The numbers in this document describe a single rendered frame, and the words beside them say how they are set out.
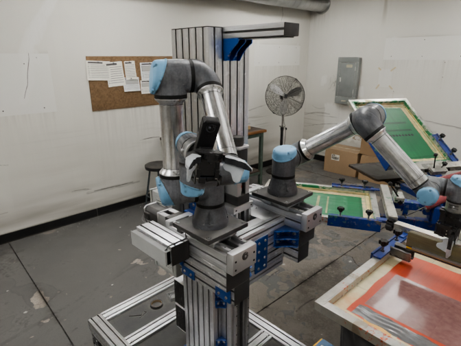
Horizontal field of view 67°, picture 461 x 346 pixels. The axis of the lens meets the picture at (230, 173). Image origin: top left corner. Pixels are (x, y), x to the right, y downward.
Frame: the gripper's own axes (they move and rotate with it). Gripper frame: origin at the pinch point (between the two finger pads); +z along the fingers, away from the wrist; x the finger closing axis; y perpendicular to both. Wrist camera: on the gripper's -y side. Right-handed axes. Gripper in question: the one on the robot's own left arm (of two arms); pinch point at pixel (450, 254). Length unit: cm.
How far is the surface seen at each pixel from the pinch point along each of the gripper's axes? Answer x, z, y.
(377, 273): 16.9, 13.6, 22.9
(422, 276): 3.9, 13.5, 8.0
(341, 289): 44, 10, 26
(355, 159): -367, 79, 238
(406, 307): 30.9, 13.5, 4.2
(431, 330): 37.2, 13.5, -7.3
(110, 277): 57, 111, 242
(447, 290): 7.0, 13.4, -3.4
